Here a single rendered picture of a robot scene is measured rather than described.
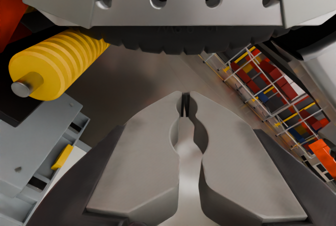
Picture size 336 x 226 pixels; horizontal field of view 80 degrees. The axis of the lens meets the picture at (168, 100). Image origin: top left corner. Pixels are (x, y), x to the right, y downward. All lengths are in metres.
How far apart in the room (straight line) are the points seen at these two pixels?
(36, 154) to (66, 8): 0.40
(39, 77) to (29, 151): 0.32
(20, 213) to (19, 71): 0.38
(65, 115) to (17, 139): 0.14
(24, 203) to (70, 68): 0.40
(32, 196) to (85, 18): 0.46
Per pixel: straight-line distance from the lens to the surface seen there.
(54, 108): 0.64
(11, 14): 0.28
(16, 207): 0.59
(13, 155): 0.54
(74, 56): 0.27
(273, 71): 4.95
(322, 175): 8.51
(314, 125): 6.36
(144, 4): 0.18
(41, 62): 0.24
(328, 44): 0.42
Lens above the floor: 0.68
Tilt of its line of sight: 23 degrees down
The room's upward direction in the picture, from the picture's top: 50 degrees clockwise
